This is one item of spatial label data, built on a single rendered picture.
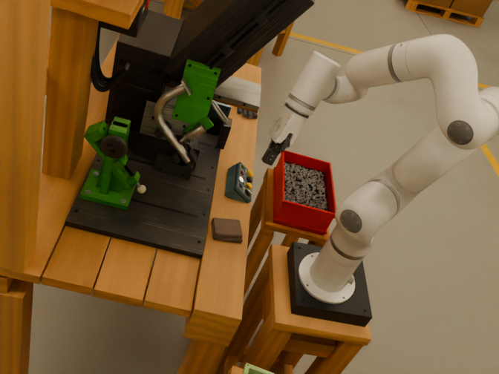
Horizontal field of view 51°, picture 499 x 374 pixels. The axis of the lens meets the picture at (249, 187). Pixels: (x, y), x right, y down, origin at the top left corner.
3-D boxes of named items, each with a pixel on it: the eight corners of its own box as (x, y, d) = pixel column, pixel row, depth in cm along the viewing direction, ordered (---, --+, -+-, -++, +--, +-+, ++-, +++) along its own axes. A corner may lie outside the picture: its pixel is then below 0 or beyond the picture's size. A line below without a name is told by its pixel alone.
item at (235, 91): (258, 91, 204) (261, 84, 202) (257, 113, 191) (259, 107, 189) (160, 61, 198) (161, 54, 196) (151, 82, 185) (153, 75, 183)
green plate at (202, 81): (205, 120, 187) (221, 63, 178) (204, 128, 180) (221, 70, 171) (174, 111, 186) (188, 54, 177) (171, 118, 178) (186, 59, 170)
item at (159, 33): (167, 95, 219) (185, 20, 197) (152, 137, 196) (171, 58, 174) (123, 82, 216) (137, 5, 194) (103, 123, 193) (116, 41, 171)
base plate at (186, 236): (230, 82, 246) (232, 79, 244) (201, 259, 162) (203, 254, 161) (142, 56, 239) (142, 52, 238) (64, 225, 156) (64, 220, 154)
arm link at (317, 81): (306, 99, 150) (284, 89, 144) (330, 57, 146) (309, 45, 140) (323, 111, 144) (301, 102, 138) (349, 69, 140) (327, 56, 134)
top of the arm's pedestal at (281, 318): (351, 267, 190) (356, 260, 187) (367, 346, 166) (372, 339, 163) (267, 250, 183) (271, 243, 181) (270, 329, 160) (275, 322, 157)
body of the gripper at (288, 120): (283, 96, 147) (263, 130, 151) (292, 106, 138) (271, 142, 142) (304, 107, 150) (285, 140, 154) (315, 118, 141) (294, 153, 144)
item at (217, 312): (252, 92, 271) (261, 67, 262) (228, 347, 157) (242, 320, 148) (226, 84, 269) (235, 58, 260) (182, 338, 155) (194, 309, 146)
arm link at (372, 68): (428, 61, 131) (330, 80, 153) (393, 36, 120) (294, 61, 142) (425, 95, 129) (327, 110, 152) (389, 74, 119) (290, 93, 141)
